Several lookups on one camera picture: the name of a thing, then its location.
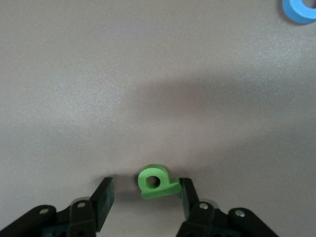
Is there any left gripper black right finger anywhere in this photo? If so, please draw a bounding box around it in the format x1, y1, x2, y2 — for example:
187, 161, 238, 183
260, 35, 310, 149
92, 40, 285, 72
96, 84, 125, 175
176, 178, 279, 237

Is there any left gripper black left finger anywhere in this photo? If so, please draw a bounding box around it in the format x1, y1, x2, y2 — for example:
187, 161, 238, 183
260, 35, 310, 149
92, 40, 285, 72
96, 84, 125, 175
0, 176, 115, 237

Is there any green foam letter P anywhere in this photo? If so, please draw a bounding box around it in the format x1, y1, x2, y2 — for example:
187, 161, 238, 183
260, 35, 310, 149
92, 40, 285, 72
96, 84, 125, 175
137, 164, 183, 200

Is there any blue foam letter O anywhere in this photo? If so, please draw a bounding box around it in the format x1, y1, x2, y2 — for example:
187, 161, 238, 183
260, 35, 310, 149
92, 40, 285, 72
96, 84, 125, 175
281, 0, 316, 25

